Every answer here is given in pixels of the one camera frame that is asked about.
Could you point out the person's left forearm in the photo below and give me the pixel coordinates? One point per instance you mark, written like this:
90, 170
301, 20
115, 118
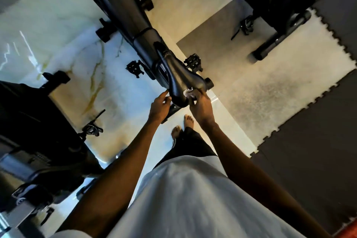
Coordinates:
109, 185

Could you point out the person's left hand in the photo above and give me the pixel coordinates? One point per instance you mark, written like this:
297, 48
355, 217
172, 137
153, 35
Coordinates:
159, 108

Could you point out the person's bare foot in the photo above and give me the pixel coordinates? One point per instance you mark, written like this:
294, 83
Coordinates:
176, 132
189, 122

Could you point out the small white wipe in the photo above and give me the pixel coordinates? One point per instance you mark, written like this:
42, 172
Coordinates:
191, 93

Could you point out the person's right hand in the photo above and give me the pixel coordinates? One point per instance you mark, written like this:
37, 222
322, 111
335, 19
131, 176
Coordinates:
202, 111

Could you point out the black striped trousers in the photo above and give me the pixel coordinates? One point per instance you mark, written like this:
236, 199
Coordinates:
187, 146

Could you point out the black interlocking foam mat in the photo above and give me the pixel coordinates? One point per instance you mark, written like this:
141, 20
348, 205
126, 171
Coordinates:
312, 162

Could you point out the person's right forearm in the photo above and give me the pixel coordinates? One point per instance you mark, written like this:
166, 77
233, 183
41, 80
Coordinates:
262, 185

